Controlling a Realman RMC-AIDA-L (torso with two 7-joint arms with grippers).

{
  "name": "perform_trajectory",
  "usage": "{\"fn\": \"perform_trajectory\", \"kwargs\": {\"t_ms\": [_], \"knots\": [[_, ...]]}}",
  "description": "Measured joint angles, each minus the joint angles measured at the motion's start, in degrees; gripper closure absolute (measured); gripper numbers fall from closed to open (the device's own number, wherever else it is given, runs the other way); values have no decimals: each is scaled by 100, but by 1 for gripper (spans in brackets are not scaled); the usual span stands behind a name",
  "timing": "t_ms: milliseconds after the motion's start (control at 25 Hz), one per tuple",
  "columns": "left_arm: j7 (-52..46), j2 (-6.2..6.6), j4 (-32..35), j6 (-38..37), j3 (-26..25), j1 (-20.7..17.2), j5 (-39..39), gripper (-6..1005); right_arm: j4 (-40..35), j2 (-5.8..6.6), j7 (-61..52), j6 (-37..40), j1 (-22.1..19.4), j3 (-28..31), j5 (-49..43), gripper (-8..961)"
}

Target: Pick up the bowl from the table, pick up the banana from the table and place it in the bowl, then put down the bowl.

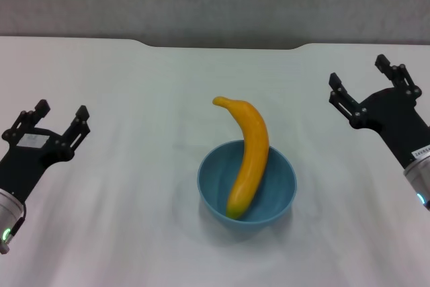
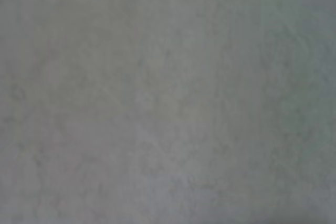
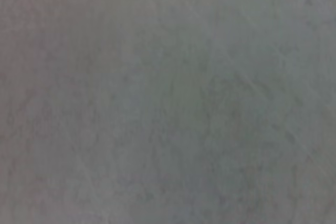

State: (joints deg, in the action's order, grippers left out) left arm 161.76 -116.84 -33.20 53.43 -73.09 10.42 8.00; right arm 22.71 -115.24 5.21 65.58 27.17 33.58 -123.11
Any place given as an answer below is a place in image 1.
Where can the blue bowl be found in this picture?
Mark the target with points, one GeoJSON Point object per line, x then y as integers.
{"type": "Point", "coordinates": [215, 183]}

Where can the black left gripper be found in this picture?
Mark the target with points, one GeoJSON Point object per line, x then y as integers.
{"type": "Point", "coordinates": [27, 162]}

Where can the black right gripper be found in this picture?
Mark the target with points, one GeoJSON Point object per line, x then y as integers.
{"type": "Point", "coordinates": [396, 119]}

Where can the yellow banana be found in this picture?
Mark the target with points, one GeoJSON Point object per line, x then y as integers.
{"type": "Point", "coordinates": [252, 139]}

